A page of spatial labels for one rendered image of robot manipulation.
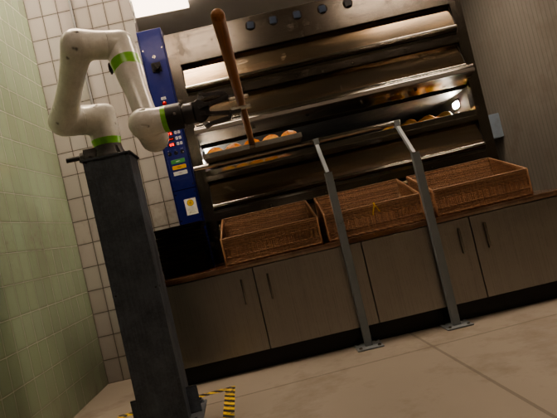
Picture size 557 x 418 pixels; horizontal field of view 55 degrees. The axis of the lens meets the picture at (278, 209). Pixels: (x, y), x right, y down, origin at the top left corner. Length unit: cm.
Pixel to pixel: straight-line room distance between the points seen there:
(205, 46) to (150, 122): 179
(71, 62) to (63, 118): 29
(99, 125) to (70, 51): 43
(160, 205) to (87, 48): 154
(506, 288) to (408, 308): 55
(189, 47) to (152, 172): 84
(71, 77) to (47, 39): 165
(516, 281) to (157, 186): 220
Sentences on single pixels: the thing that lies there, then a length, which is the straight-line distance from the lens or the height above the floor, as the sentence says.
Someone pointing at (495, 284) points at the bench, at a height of 16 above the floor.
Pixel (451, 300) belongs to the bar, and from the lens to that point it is 300.
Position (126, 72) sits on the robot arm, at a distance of 217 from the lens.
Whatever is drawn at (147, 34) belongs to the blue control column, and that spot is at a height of 212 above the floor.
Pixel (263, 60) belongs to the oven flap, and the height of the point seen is 179.
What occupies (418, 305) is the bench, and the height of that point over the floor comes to 14.
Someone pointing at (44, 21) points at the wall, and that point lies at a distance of 396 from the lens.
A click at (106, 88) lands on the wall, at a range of 370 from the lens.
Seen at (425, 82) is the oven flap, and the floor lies 139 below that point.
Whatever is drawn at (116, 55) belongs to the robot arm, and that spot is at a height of 151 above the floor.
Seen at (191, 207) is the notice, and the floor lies 97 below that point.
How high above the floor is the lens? 74
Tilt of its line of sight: 2 degrees up
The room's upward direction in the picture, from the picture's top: 13 degrees counter-clockwise
